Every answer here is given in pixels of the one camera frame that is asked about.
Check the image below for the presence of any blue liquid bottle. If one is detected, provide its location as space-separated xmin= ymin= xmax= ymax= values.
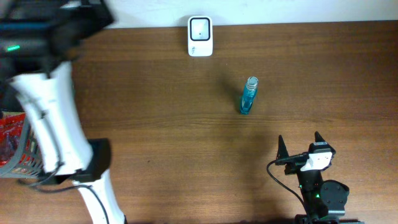
xmin=240 ymin=77 xmax=259 ymax=114

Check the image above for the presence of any grey plastic basket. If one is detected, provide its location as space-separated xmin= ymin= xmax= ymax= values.
xmin=1 ymin=117 xmax=44 ymax=179

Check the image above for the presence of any white barcode scanner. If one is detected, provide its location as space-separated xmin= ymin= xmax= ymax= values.
xmin=187 ymin=16 xmax=213 ymax=57

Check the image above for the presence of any red candy bag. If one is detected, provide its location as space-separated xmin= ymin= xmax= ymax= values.
xmin=1 ymin=112 xmax=25 ymax=167

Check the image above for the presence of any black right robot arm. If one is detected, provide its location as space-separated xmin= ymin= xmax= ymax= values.
xmin=272 ymin=132 xmax=360 ymax=223

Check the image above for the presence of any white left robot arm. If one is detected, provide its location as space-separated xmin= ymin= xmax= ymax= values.
xmin=1 ymin=1 xmax=127 ymax=223

